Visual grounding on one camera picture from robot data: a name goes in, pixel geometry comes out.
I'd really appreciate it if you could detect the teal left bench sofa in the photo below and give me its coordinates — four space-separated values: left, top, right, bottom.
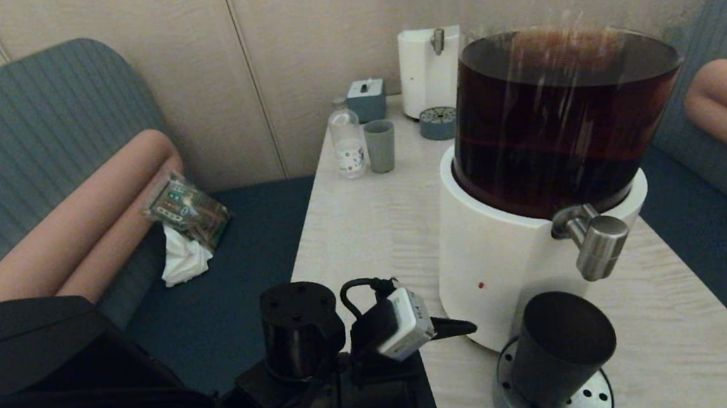
0 8 350 408

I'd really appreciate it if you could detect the small blue drip tray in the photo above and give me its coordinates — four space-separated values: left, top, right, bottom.
418 104 460 144

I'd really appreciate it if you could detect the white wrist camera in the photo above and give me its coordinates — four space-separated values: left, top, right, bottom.
368 283 440 364

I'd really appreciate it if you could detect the grey-blue cup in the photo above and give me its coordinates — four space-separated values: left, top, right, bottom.
362 118 401 175

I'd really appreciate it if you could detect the small white water dispenser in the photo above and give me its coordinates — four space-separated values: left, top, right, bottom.
388 0 495 122

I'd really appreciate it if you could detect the metal dispenser tap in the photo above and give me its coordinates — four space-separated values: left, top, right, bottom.
548 198 636 287

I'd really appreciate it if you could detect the clear plastic bottle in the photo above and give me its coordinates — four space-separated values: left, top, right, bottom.
325 95 369 181

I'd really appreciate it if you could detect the green snack packet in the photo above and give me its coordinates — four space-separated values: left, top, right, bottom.
137 163 237 259

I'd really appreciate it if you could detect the large white tea dispenser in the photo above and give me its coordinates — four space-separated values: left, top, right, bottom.
397 0 727 360

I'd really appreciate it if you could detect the black camera cable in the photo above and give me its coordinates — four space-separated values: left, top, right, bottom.
337 273 402 323

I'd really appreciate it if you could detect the white crumpled tissue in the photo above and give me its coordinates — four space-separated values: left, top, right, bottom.
154 217 217 288

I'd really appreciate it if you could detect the black cup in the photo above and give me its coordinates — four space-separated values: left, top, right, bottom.
499 283 625 408

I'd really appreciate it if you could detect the blue napkin box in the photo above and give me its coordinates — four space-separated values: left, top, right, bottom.
344 76 390 125

